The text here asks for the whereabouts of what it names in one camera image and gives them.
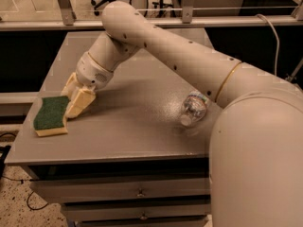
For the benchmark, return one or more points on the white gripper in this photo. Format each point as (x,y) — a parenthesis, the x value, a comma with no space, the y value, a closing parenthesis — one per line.
(91,72)

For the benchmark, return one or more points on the green and yellow sponge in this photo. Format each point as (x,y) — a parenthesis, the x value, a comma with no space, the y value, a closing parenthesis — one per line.
(50,119)

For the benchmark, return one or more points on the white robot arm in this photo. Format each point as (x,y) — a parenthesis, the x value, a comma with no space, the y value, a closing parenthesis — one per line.
(256,145)

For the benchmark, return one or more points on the clear plastic water bottle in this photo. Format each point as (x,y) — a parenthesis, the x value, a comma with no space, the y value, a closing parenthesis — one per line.
(194,108)

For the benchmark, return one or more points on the middle grey drawer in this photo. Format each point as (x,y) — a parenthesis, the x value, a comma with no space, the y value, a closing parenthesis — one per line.
(136,210)

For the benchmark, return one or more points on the metal guard rail frame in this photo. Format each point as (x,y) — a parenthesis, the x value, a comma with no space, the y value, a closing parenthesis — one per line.
(80,14)

